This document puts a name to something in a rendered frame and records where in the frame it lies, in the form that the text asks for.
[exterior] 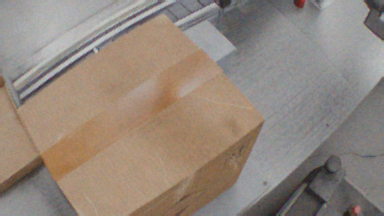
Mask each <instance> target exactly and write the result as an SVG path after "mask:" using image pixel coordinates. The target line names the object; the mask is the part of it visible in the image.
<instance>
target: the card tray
mask: <svg viewBox="0 0 384 216"><path fill-rule="evenodd" d="M5 84H6V83H5V81H4V79H3V77H2V75H0V194H1V193H2V192H4V190H5V189H7V188H9V187H10V186H11V185H13V184H14V183H15V182H17V181H19V179H21V178H23V177H24V176H25V175H27V174H28V173H29V172H31V170H32V171H33V169H35V168H36V167H37V166H38V165H39V166H40V164H41V163H43V162H44V161H43V159H42V158H41V156H40V153H39V151H38V150H37V148H36V146H35V144H34V142H33V140H32V139H31V137H30V135H29V133H28V130H26V127H25V125H24V123H23V121H22V119H21V118H20V115H19V113H18V110H17V107H16V105H15V104H14V102H13V100H12V98H11V95H10V93H9V91H8V89H7V87H6V85H5Z"/></svg>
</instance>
